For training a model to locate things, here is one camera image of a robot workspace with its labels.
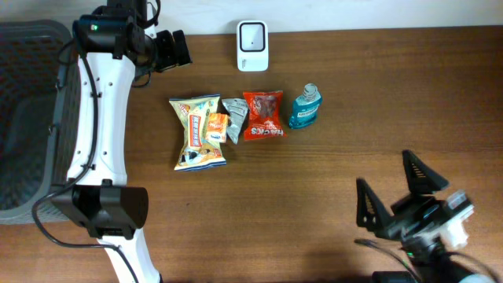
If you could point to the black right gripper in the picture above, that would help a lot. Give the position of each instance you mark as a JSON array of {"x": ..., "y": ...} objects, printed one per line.
[{"x": 411, "y": 211}]

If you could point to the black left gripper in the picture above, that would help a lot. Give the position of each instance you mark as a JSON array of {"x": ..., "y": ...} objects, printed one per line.
[{"x": 167, "y": 49}]

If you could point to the small orange box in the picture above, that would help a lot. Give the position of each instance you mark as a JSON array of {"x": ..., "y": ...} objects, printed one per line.
[{"x": 217, "y": 127}]

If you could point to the silver foil packet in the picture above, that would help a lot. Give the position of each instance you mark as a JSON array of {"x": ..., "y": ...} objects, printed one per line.
[{"x": 238, "y": 110}]

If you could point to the yellow chip bag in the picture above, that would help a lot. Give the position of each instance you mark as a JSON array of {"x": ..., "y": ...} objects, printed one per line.
[{"x": 197, "y": 152}]

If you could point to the red snack bag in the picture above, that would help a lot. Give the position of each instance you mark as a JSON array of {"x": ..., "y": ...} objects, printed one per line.
[{"x": 263, "y": 116}]

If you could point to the blue mouthwash bottle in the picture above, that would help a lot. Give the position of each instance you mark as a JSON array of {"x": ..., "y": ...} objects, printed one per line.
[{"x": 305, "y": 107}]

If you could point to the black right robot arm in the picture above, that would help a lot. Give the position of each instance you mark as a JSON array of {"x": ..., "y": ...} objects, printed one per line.
[{"x": 430, "y": 230}]

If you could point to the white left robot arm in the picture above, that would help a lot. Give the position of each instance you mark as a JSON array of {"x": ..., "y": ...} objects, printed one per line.
[{"x": 117, "y": 44}]

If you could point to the white black barcode scanner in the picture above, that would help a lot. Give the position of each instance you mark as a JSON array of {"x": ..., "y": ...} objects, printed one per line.
[{"x": 252, "y": 46}]

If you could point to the grey plastic mesh basket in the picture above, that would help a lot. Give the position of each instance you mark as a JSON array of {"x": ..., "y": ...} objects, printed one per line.
[{"x": 39, "y": 115}]

